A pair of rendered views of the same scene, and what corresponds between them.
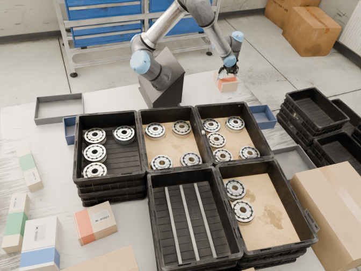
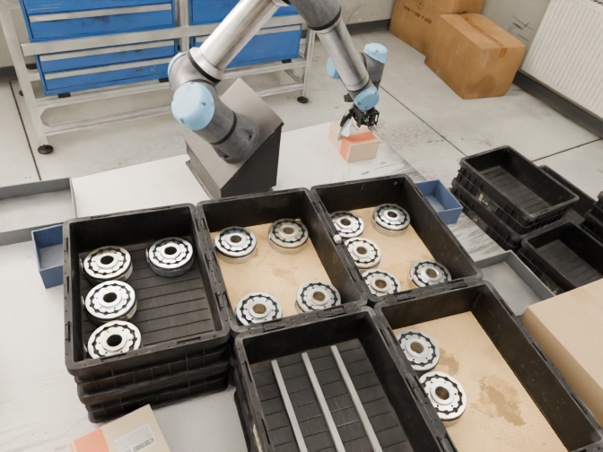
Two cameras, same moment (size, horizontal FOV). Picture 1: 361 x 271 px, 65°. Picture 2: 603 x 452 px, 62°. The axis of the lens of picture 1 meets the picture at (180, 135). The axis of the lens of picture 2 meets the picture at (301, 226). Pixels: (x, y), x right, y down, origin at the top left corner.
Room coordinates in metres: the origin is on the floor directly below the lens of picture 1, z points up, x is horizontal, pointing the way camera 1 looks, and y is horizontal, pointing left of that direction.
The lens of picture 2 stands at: (0.13, 0.11, 1.76)
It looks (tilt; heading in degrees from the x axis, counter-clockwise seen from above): 43 degrees down; 351
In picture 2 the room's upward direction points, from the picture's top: 9 degrees clockwise
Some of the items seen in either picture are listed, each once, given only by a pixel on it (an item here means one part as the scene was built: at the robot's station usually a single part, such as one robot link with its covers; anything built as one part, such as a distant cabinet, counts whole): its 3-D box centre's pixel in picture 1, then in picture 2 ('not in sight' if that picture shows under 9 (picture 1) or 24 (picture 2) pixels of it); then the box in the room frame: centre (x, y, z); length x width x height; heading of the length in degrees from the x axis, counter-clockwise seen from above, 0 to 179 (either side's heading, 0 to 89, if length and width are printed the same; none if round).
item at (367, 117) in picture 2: (231, 64); (364, 107); (1.65, -0.28, 0.89); 0.09 x 0.08 x 0.12; 21
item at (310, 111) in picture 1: (304, 126); (497, 218); (1.70, -0.99, 0.37); 0.40 x 0.30 x 0.45; 27
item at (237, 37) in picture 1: (236, 41); (372, 63); (1.66, -0.28, 1.05); 0.09 x 0.08 x 0.11; 109
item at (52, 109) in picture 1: (60, 108); (23, 211); (1.22, 0.74, 0.73); 0.27 x 0.20 x 0.05; 109
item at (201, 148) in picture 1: (172, 143); (274, 266); (0.92, 0.04, 0.87); 0.40 x 0.30 x 0.11; 16
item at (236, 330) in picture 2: (172, 136); (275, 252); (0.92, 0.04, 0.92); 0.40 x 0.30 x 0.02; 16
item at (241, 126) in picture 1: (235, 122); (391, 216); (1.13, -0.29, 0.86); 0.10 x 0.10 x 0.01
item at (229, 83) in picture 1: (225, 80); (353, 139); (1.68, -0.27, 0.74); 0.16 x 0.12 x 0.07; 22
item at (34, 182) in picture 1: (29, 169); not in sight; (0.77, 0.72, 0.73); 0.24 x 0.06 x 0.06; 37
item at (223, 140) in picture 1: (216, 140); (361, 252); (0.99, -0.19, 0.86); 0.10 x 0.10 x 0.01
